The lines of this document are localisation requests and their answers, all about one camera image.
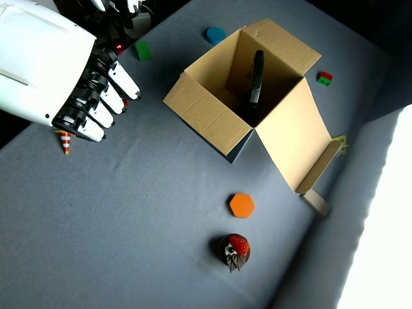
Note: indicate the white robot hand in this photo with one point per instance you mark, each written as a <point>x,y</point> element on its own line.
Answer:
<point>42,64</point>
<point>135,6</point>

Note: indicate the green block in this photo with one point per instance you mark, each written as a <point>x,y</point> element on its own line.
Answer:
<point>143,51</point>

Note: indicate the striped toy traffic cone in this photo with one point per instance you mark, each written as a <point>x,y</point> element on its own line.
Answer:
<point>65,141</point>

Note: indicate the blue cylinder block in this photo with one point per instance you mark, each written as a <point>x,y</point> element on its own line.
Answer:
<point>215,35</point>

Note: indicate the small red toy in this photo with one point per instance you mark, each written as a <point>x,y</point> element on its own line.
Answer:
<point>125,103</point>

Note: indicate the open cardboard box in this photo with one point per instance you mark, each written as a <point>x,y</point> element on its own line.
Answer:
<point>206,109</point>

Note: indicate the grey table cloth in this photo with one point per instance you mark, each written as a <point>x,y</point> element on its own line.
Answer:
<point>128,209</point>

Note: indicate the red and green toy brick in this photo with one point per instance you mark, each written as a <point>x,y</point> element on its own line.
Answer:
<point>325,78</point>

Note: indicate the orange hexagon block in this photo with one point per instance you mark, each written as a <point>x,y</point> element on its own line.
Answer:
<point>242,205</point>

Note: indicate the yellow-green flat piece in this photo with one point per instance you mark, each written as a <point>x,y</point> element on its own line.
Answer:
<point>342,143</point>

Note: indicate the toy chocolate cake with strawberry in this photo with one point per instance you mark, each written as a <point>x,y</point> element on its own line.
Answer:
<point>236,249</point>

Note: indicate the beige rectangular block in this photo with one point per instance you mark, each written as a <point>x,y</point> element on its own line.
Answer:
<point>317,202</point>

